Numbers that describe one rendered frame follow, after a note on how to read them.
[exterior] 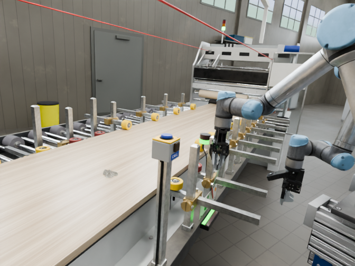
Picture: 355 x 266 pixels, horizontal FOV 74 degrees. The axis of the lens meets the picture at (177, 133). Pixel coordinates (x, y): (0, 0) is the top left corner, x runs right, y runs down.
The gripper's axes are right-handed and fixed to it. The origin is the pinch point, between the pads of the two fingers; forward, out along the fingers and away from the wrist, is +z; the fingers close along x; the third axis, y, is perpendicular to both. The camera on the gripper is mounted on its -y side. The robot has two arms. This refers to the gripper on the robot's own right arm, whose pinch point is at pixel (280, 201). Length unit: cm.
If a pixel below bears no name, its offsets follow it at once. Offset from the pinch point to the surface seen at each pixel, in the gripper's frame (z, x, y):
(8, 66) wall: -41, 143, -504
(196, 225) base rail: 12.6, -24.7, -34.5
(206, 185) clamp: -1.4, -8.4, -37.2
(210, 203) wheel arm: -2.7, -26.5, -28.4
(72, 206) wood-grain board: -7, -66, -71
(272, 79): -55, 247, -40
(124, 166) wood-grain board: -7, -26, -79
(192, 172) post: -18, -31, -37
